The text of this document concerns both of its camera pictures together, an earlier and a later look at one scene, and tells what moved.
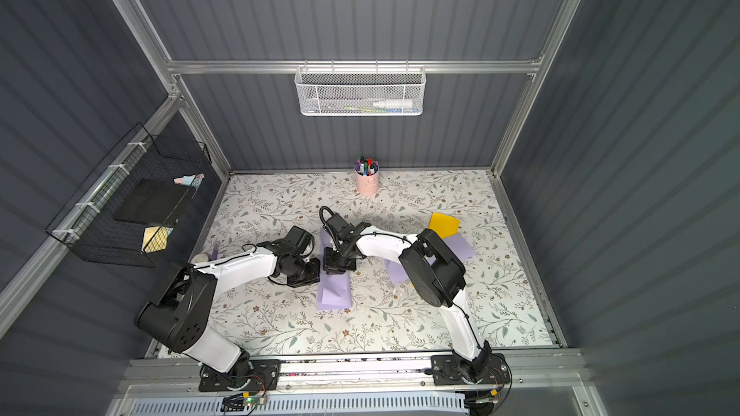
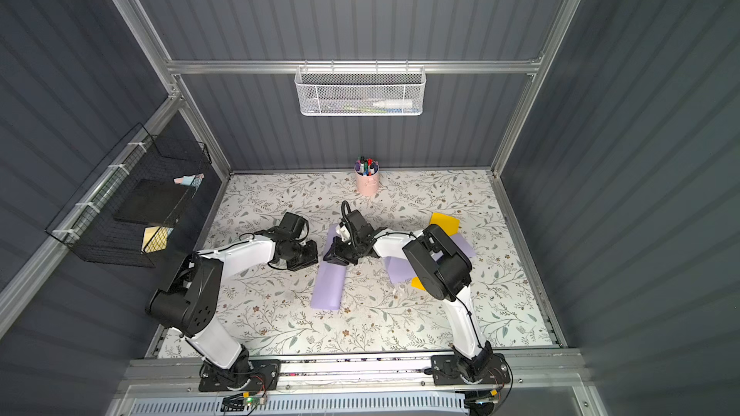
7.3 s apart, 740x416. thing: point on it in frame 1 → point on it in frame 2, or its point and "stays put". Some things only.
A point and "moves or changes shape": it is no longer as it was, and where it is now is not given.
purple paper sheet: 396,273 stays put
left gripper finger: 309,274 → 307,255
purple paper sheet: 333,290 moves or changes shape
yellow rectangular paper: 443,225 stays put
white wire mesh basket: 360,91 stays put
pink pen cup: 366,175 stays put
